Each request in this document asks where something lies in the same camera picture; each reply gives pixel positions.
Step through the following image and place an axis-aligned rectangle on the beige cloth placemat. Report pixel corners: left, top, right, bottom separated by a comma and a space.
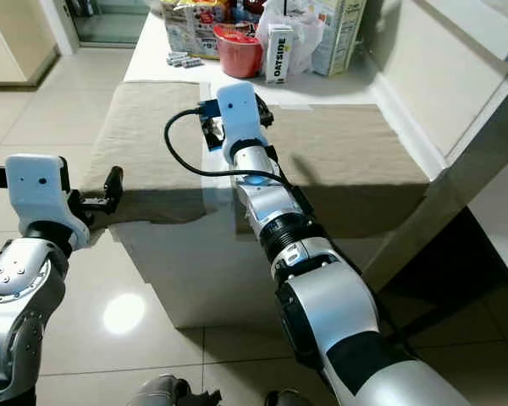
80, 80, 213, 225
233, 103, 433, 239

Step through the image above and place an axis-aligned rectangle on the small grey batteries pack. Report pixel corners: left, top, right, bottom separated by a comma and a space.
168, 52, 204, 69

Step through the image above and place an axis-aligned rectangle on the white Oatside drink carton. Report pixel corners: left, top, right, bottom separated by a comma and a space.
265, 24, 295, 84

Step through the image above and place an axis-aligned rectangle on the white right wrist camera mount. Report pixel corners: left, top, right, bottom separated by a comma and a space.
216, 81, 262, 162

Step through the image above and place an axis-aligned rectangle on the red plastic cup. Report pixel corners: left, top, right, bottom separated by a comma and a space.
214, 24, 265, 80

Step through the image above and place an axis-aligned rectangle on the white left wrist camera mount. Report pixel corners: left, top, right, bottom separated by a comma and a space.
4, 154, 90, 252

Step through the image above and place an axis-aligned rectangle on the printed cardboard food box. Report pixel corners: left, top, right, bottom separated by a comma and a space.
165, 4, 225, 60

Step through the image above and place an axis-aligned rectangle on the white plastic bag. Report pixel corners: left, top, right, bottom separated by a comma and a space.
256, 0, 323, 75

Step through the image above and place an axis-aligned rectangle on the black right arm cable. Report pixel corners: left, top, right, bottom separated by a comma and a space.
163, 100, 306, 195

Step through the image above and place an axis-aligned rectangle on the white table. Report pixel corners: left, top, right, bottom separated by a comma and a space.
110, 17, 471, 331

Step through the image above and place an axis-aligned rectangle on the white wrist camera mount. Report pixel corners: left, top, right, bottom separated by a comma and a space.
4, 154, 90, 252
216, 81, 262, 162

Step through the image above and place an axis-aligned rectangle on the grey robot right leg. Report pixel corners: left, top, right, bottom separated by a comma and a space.
267, 389, 314, 406

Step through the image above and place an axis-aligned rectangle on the grey robot leg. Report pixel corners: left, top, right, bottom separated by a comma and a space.
131, 374, 221, 406
267, 389, 314, 406

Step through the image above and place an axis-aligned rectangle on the yellow red snack bag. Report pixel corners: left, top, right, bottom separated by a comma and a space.
161, 0, 234, 11

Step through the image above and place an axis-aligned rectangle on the grey raised counter top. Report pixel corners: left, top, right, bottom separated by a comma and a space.
415, 0, 508, 62

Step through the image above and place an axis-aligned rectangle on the cream kitchen cabinet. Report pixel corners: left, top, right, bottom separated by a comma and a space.
0, 0, 35, 85

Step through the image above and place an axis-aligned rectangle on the glass door with white frame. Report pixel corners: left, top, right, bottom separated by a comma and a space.
68, 0, 145, 45

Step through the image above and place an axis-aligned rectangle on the green white cream crackers box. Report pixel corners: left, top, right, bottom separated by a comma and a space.
309, 0, 367, 77

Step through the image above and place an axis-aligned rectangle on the grey robot left leg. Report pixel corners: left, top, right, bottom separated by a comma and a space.
131, 374, 221, 406

